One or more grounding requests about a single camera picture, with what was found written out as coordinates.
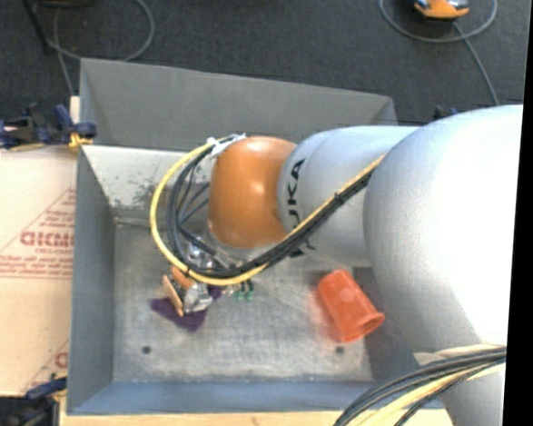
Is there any orange plastic cup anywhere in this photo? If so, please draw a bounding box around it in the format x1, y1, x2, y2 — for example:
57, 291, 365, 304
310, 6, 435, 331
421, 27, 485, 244
313, 267, 390, 347

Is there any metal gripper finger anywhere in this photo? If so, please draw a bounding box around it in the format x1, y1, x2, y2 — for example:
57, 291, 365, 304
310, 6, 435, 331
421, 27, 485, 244
158, 274, 187, 318
167, 265, 196, 291

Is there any brown cardboard board, red print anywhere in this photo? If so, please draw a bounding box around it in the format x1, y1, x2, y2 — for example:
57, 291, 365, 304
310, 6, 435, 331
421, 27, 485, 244
0, 140, 85, 405

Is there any grey metal bin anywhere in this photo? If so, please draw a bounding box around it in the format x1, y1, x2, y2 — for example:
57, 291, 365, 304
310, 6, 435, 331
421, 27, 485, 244
55, 57, 469, 426

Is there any purple flat cloth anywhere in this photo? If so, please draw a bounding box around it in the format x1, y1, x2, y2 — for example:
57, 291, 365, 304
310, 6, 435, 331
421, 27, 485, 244
148, 282, 223, 334

